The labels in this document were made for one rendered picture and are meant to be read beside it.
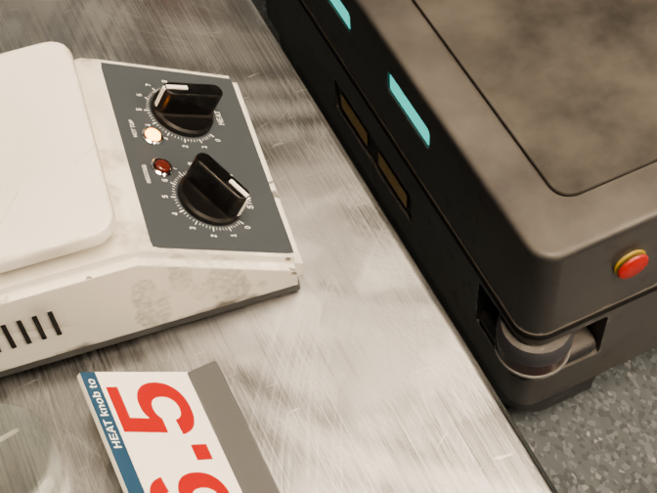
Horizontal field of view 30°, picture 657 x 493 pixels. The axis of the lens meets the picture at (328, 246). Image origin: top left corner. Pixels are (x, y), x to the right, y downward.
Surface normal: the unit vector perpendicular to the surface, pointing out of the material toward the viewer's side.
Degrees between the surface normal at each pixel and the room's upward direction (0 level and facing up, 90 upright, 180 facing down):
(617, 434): 0
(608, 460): 0
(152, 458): 40
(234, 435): 0
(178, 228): 30
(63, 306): 90
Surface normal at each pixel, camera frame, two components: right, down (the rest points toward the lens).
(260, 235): 0.43, -0.62
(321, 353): -0.05, -0.56
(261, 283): 0.30, 0.78
